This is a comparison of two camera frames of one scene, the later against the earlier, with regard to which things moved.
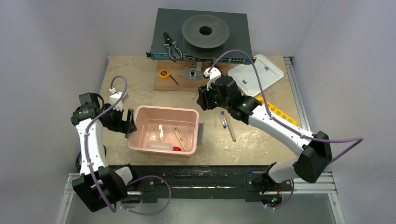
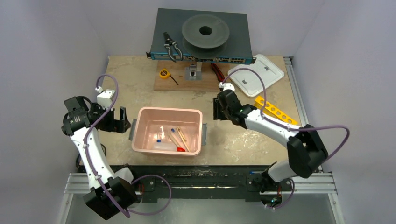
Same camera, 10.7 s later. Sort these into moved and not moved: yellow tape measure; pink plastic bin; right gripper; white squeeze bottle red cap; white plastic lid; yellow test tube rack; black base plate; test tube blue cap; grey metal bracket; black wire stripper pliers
Moved: right gripper; white squeeze bottle red cap; test tube blue cap
Not moved: black base plate; yellow tape measure; black wire stripper pliers; yellow test tube rack; white plastic lid; grey metal bracket; pink plastic bin
